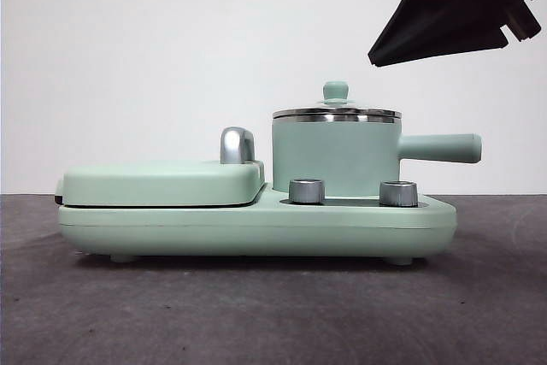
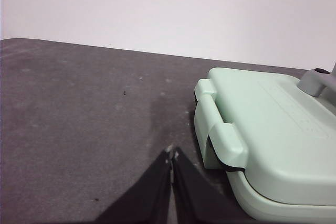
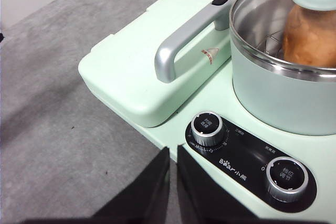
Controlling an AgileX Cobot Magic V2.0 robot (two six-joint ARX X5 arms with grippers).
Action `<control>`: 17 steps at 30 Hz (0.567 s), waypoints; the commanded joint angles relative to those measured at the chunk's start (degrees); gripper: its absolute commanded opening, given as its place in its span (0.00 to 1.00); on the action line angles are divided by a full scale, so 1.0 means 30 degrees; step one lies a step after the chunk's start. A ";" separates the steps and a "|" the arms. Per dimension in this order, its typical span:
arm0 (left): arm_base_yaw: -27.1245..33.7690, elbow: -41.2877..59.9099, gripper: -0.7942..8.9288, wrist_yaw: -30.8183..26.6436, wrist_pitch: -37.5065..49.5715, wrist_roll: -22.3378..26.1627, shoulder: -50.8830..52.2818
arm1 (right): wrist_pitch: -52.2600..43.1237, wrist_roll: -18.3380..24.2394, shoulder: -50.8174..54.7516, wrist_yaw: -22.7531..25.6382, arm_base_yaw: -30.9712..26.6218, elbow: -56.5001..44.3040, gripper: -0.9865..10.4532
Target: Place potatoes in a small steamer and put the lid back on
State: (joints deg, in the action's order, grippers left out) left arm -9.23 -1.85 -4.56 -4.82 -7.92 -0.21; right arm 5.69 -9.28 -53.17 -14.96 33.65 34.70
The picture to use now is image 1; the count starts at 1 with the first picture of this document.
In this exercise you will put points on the silver control knob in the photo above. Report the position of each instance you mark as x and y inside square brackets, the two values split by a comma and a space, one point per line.
[397, 194]
[305, 192]

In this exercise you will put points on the glass lid with green knob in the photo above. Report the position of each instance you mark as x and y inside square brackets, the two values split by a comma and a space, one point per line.
[336, 91]

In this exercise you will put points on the green breakfast machine base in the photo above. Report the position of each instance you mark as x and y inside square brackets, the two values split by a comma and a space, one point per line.
[256, 232]

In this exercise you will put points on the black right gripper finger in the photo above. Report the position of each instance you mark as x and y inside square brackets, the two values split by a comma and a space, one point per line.
[427, 27]

